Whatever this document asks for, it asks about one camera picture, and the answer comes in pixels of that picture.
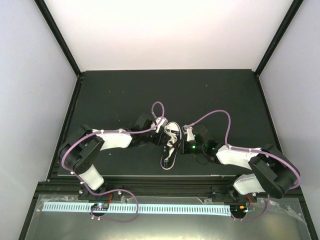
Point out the black left frame post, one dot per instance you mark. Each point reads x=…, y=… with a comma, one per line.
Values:
x=49, y=19

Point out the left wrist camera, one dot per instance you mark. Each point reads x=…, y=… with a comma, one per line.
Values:
x=160, y=122

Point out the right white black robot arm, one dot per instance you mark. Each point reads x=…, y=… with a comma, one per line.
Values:
x=271, y=171

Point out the black right frame post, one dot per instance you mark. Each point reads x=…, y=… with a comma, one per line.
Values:
x=281, y=30

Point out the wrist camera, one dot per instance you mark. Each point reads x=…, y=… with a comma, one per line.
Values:
x=160, y=122
x=188, y=133

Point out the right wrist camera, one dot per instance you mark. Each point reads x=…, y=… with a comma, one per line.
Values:
x=188, y=133

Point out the controller board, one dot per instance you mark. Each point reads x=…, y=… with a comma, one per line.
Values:
x=100, y=207
x=241, y=208

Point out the white slotted cable duct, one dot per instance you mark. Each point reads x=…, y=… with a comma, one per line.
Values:
x=141, y=208

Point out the left controller board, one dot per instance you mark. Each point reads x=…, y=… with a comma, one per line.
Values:
x=100, y=207

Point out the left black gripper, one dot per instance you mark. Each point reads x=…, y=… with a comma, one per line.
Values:
x=159, y=141

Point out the black white sneaker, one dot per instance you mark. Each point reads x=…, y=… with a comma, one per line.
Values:
x=164, y=161

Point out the white shoelace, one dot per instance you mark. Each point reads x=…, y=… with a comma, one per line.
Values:
x=173, y=131

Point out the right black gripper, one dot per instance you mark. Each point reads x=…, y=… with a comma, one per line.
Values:
x=183, y=150

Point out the right controller board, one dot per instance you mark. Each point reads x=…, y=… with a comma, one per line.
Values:
x=241, y=208

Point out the black frame post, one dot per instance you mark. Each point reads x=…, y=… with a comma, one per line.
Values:
x=49, y=19
x=281, y=30

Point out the black aluminium rail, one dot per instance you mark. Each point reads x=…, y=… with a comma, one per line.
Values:
x=169, y=186

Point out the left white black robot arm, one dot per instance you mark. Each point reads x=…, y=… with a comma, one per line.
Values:
x=79, y=153

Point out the black table mat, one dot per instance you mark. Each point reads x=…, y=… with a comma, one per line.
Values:
x=229, y=102

